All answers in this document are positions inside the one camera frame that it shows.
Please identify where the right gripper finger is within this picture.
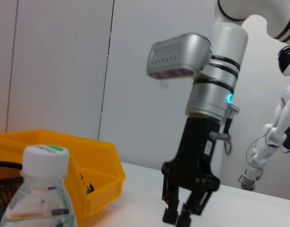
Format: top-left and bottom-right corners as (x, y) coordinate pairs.
(176, 188), (216, 227)
(161, 171), (181, 224)

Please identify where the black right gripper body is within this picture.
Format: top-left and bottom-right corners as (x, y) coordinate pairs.
(161, 116), (221, 193)

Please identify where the clear water bottle green label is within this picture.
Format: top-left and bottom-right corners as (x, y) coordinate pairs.
(0, 144), (79, 227)

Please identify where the black mesh pen holder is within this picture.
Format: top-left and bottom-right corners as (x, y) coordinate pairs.
(0, 160), (24, 223)

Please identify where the yellow plastic bin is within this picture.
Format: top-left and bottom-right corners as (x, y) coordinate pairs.
(0, 129), (126, 224)

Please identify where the white humanoid robot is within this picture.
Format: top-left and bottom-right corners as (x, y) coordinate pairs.
(238, 44), (290, 190)

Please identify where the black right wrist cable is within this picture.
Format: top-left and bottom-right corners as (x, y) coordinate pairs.
(210, 105), (240, 156)

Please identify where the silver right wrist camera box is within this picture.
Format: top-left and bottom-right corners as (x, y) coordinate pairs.
(146, 33), (212, 80)

